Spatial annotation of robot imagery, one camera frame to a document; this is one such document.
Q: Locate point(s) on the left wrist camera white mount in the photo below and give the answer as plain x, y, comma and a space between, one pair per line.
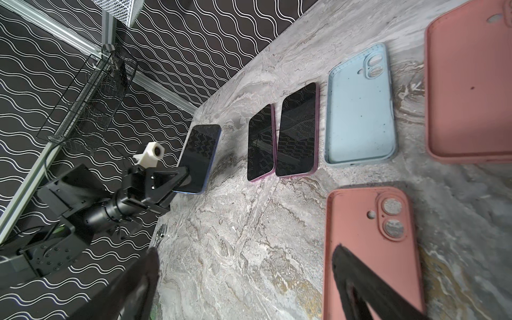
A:
150, 155

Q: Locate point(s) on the aluminium corner frame post left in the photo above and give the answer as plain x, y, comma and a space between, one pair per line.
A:
48, 24

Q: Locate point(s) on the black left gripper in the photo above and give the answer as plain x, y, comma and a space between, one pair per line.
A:
149, 189

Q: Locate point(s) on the black wire basket left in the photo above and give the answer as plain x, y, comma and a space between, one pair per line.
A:
86, 108

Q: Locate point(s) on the pink phone case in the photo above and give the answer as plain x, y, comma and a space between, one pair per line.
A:
377, 225
467, 79

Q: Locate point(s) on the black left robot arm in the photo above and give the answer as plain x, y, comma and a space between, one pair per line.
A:
84, 209

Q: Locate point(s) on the light blue phone case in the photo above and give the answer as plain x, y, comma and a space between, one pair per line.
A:
360, 123

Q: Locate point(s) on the adjustable wrench orange handle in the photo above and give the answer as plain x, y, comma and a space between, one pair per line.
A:
160, 235

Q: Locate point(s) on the black phone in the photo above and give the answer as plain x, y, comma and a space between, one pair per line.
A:
198, 156
261, 150

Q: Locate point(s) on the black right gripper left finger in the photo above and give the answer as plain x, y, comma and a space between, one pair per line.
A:
130, 296

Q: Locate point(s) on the aluminium left horizontal bar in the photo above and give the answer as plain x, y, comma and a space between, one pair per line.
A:
27, 189

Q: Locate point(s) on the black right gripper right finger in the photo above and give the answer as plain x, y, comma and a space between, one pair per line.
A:
362, 290

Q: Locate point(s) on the black phone taken from case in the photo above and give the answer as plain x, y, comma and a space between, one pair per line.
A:
297, 148

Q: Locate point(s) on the white wire mesh basket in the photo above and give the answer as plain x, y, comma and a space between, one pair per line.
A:
126, 11

